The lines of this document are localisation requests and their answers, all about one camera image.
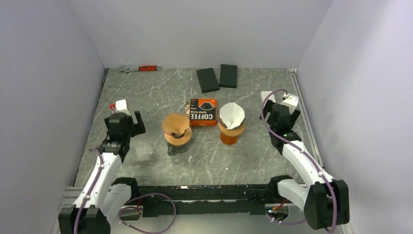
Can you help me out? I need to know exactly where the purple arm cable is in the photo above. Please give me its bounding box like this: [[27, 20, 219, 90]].
[[72, 148, 106, 234], [261, 89, 339, 234]]

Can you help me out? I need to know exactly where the wooden dripper holder ring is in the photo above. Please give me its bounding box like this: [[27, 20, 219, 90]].
[[218, 121, 247, 138]]

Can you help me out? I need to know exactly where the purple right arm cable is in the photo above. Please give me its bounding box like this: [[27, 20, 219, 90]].
[[261, 89, 339, 234]]

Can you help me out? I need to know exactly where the clear glass ribbed dripper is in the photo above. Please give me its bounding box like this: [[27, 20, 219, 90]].
[[220, 112, 245, 130]]

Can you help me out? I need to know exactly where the orange handled adjustable wrench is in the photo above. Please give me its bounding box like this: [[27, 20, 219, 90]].
[[118, 65, 163, 73]]

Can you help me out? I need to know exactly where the brown paper coffee filter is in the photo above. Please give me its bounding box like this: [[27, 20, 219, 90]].
[[161, 113, 190, 137]]

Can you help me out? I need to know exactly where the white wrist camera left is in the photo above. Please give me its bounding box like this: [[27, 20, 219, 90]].
[[110, 99, 131, 116]]

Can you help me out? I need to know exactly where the white paper coffee filter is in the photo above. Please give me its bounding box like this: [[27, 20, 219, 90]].
[[219, 102, 245, 130]]

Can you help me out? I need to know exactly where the black table edge rail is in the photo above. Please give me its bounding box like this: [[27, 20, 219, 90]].
[[126, 184, 290, 217]]

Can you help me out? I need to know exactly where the orange coffee filter box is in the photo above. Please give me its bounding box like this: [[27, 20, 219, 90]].
[[185, 98, 217, 126]]

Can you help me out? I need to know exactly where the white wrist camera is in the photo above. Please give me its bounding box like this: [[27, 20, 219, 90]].
[[281, 93, 299, 114], [110, 99, 131, 116]]

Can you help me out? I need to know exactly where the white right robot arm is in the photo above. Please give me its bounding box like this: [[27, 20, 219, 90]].
[[260, 100, 350, 230]]

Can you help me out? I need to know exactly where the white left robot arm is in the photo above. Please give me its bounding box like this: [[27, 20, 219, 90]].
[[57, 110, 146, 234]]

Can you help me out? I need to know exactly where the black foam block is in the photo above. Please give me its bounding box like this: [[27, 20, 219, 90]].
[[219, 64, 238, 88], [196, 68, 220, 93]]

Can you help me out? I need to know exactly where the orange glass carafe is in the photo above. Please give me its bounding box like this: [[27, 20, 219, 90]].
[[220, 132, 240, 145]]

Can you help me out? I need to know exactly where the clear glass jar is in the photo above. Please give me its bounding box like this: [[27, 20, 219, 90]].
[[167, 143, 189, 156]]

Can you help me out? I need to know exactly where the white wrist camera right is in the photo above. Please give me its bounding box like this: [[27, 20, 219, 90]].
[[281, 93, 299, 114]]

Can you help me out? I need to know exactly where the small white box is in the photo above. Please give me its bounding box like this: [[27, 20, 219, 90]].
[[260, 91, 276, 104]]

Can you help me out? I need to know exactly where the aluminium frame rail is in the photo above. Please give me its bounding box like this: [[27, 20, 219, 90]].
[[51, 187, 84, 234]]

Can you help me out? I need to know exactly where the left black foam block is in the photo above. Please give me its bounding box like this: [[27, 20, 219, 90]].
[[196, 68, 220, 93]]

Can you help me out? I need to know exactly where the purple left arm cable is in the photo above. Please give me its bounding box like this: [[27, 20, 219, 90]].
[[72, 148, 106, 234]]

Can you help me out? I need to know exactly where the right black foam block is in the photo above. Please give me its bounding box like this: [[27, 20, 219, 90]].
[[219, 64, 238, 88]]

